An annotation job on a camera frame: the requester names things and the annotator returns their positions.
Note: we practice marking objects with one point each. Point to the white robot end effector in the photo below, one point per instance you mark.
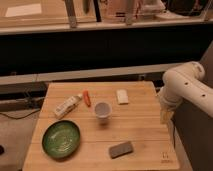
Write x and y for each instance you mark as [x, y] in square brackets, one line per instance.
[166, 115]

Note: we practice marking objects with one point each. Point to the dark grey eraser block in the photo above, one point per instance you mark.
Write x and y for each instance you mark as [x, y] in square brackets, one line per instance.
[121, 149]

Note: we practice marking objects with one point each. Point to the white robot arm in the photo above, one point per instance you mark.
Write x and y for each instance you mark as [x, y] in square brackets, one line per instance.
[184, 82]

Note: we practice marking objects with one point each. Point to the white paper cup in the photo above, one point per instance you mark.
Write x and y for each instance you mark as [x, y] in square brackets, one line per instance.
[102, 110]

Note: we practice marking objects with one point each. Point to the orange carrot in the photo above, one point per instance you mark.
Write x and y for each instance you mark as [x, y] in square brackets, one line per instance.
[86, 98]

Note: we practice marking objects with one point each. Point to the white tube bottle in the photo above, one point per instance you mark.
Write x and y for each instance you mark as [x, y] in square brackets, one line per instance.
[68, 105]

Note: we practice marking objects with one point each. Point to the green ceramic plate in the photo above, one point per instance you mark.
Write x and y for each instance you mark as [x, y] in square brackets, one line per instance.
[61, 139]

